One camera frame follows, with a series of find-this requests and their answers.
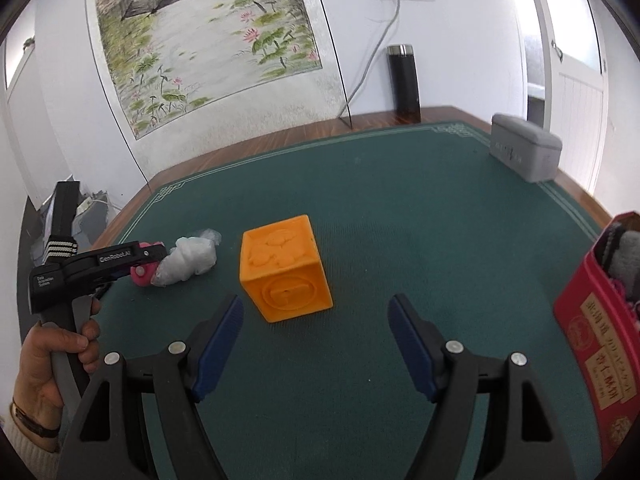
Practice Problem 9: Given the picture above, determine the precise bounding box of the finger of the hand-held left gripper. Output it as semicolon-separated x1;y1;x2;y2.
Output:
102;262;151;283
131;241;168;264

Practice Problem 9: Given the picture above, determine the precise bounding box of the grey sock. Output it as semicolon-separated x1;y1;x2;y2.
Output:
611;232;640;283

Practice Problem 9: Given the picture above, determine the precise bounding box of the yellow-orange embossed cube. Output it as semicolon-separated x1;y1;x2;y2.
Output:
239;215;334;323

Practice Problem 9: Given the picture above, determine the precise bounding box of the brown strap wristwatch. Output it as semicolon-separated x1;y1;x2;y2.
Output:
11;396;62;440

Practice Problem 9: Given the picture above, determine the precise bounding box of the black sock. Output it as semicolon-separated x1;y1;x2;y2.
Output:
600;221;632;267

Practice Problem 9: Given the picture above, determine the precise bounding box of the grey lidded box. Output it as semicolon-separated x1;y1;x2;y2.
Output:
489;113;563;183

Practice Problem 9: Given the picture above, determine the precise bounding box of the person's left forearm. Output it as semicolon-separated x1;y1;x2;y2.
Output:
2;410;61;456

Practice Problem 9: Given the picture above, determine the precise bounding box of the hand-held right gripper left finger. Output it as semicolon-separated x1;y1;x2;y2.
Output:
56;294;245;480

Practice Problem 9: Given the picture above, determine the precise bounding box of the person's left hand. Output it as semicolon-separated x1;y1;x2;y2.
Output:
12;297;103;428

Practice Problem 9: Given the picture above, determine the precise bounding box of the white crumpled plastic bag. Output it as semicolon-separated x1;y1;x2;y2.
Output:
150;228;222;288

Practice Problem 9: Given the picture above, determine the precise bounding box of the grey low cabinet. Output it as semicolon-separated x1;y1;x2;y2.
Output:
37;187;123;241

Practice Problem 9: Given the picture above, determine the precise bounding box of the black thermos bottle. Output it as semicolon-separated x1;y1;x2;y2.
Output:
387;44;421;123

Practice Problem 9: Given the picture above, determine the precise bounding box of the white door with glass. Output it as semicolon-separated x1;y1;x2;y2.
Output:
520;0;613;196

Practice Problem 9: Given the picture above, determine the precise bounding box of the small pink toy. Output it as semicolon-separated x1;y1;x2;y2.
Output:
130;241;167;288

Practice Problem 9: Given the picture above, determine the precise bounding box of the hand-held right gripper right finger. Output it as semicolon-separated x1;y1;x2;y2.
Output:
387;294;583;480

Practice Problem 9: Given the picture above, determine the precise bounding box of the grey power cable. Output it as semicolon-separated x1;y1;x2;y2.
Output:
336;0;402;128

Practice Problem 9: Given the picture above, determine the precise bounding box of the landscape wall painting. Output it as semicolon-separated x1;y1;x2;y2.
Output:
85;0;338;141

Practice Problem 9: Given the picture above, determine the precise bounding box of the red tin container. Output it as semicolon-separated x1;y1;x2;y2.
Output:
552;211;640;466

